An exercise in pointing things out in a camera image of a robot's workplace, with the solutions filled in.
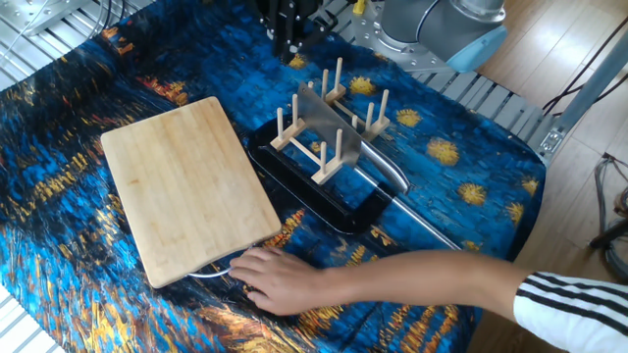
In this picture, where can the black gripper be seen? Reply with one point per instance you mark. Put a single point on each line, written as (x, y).
(289, 10)

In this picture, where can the steel cleaver knife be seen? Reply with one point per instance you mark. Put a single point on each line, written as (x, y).
(338, 132)

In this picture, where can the black C-clamp steel screw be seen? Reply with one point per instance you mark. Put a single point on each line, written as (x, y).
(319, 196)

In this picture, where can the bare person forearm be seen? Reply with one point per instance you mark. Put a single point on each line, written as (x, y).
(432, 279)

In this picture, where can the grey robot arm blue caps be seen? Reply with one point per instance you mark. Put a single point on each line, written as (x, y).
(441, 24)

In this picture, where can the wooden peg rack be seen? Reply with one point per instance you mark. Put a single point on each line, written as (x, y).
(324, 166)

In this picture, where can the person hand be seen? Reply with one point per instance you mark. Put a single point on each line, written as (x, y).
(284, 282)

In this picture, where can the yellow plug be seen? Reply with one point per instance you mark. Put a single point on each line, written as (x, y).
(359, 7)

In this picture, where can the wooden cutting board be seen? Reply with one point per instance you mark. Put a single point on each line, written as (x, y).
(186, 191)

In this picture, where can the aluminium bolted plate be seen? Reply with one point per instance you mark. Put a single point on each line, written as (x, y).
(44, 15)

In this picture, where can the blue orange painting tablecloth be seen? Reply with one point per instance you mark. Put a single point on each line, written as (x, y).
(147, 318)

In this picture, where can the dark chair leg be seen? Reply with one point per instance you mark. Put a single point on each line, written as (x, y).
(608, 237)

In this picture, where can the white sleeve black stripes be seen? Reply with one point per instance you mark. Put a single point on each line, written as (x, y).
(574, 314)

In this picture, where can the aluminium frame beam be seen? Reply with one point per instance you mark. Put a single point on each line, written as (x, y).
(589, 93)

